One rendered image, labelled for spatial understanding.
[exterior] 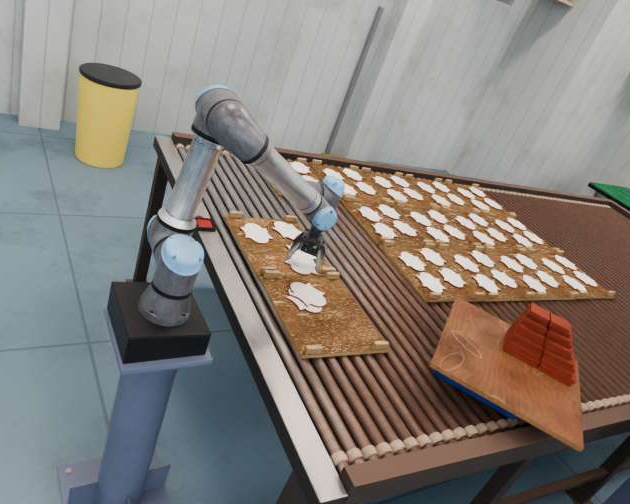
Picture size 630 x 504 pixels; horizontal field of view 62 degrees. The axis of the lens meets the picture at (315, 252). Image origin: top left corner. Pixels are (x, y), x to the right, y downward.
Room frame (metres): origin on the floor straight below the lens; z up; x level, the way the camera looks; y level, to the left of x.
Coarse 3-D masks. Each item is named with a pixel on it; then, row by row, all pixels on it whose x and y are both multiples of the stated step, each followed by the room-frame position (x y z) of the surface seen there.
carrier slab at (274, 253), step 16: (240, 224) 1.91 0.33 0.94; (272, 224) 2.02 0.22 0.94; (288, 224) 2.08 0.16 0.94; (240, 240) 1.79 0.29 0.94; (272, 240) 1.89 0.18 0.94; (288, 240) 1.94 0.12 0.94; (256, 256) 1.72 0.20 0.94; (272, 256) 1.77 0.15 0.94; (256, 272) 1.62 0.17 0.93; (288, 272) 1.70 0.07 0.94
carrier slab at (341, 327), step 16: (272, 288) 1.56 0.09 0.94; (288, 288) 1.60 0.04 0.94; (320, 288) 1.68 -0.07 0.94; (336, 288) 1.72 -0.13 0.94; (272, 304) 1.49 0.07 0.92; (288, 304) 1.51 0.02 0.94; (336, 304) 1.62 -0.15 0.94; (352, 304) 1.66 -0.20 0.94; (288, 320) 1.42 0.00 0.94; (304, 320) 1.45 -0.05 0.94; (320, 320) 1.49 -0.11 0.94; (336, 320) 1.52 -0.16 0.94; (352, 320) 1.56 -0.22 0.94; (368, 320) 1.60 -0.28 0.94; (304, 336) 1.37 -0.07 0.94; (320, 336) 1.40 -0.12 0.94; (336, 336) 1.44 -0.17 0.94; (352, 336) 1.47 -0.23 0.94; (368, 336) 1.51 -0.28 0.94; (336, 352) 1.36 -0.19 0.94; (352, 352) 1.39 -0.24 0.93; (368, 352) 1.43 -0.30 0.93; (384, 352) 1.47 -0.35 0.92
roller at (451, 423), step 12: (288, 204) 2.34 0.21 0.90; (300, 216) 2.24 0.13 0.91; (336, 264) 1.93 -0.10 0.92; (348, 276) 1.87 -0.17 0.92; (348, 288) 1.81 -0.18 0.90; (360, 300) 1.75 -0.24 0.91; (372, 312) 1.69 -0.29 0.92; (384, 324) 1.64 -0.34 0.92; (384, 336) 1.59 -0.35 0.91; (396, 348) 1.53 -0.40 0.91; (408, 360) 1.49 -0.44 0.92; (408, 372) 1.45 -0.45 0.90; (420, 384) 1.40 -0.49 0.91; (432, 396) 1.35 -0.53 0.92; (444, 408) 1.32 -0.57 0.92; (444, 420) 1.28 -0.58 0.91; (456, 432) 1.24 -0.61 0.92
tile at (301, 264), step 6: (294, 258) 1.64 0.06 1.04; (300, 258) 1.66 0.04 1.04; (306, 258) 1.68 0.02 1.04; (288, 264) 1.59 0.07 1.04; (294, 264) 1.60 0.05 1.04; (300, 264) 1.62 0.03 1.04; (306, 264) 1.63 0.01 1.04; (312, 264) 1.65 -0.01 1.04; (294, 270) 1.56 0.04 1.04; (300, 270) 1.57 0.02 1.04; (306, 270) 1.59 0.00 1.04; (312, 270) 1.61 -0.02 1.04
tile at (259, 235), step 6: (240, 228) 1.87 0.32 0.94; (246, 228) 1.88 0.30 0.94; (252, 228) 1.90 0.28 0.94; (258, 228) 1.92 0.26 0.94; (264, 228) 1.94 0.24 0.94; (246, 234) 1.84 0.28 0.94; (252, 234) 1.86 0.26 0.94; (258, 234) 1.88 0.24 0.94; (264, 234) 1.89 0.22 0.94; (252, 240) 1.82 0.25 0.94; (258, 240) 1.83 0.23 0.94; (264, 240) 1.85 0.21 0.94
